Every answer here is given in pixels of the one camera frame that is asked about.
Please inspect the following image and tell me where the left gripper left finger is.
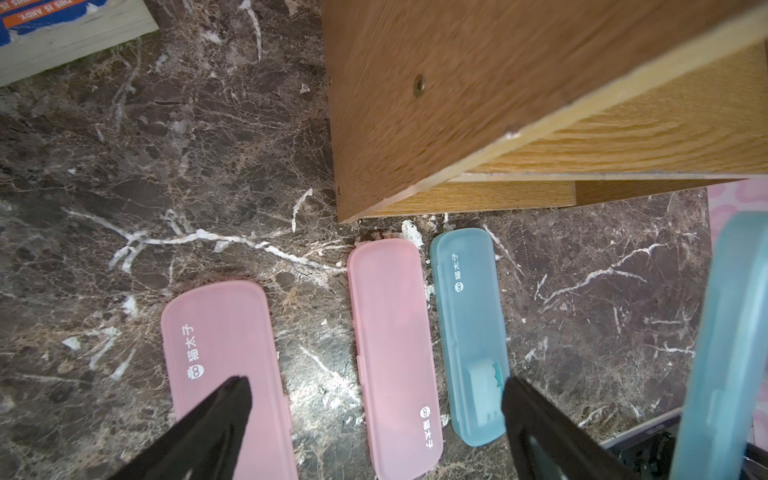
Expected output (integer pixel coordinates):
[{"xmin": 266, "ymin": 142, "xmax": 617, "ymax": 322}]
[{"xmin": 112, "ymin": 376, "xmax": 252, "ymax": 479}]

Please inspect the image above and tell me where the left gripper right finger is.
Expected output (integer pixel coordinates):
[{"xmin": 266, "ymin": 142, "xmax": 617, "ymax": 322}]
[{"xmin": 501, "ymin": 376, "xmax": 638, "ymax": 479}]

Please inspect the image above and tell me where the teal pencil case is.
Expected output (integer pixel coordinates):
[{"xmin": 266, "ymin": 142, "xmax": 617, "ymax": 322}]
[
  {"xmin": 430, "ymin": 228, "xmax": 510, "ymax": 447},
  {"xmin": 670, "ymin": 211, "xmax": 767, "ymax": 479}
]

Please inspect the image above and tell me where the pink pencil case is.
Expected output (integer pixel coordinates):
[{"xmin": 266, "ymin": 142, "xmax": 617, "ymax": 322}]
[
  {"xmin": 348, "ymin": 239, "xmax": 443, "ymax": 479},
  {"xmin": 160, "ymin": 280, "xmax": 298, "ymax": 479}
]

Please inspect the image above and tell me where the wooden three-tier shelf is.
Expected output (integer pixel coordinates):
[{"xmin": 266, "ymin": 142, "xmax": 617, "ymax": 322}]
[{"xmin": 322, "ymin": 1, "xmax": 767, "ymax": 223}]

